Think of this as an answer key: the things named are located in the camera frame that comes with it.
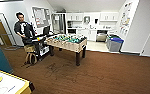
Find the person in dark shirt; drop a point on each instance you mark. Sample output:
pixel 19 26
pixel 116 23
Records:
pixel 22 28

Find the grey bin blue lid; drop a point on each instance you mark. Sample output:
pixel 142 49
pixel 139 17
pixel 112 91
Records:
pixel 115 45

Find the white sink base cabinet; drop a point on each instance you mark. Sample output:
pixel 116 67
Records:
pixel 88 34

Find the brown backpack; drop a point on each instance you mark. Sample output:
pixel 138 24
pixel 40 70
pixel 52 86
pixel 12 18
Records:
pixel 31 56

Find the white wall cabinet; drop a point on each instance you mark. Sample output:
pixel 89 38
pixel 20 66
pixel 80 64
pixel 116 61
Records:
pixel 109 16
pixel 74 16

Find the steel paper towel dispenser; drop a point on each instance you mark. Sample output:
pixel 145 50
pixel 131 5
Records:
pixel 87 19

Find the stainless steel refrigerator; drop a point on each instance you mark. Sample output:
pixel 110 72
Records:
pixel 58 22

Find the white glazed door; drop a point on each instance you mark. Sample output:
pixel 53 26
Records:
pixel 7 30

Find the yellow wooden game table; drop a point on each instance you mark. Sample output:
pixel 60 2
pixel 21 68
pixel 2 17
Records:
pixel 11 85

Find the grey wall notice board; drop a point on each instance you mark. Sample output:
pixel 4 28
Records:
pixel 41 16

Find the green foosball table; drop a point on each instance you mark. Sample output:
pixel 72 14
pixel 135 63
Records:
pixel 67 43

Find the grey bin green lid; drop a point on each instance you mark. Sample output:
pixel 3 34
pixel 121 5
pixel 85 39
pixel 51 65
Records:
pixel 111 36

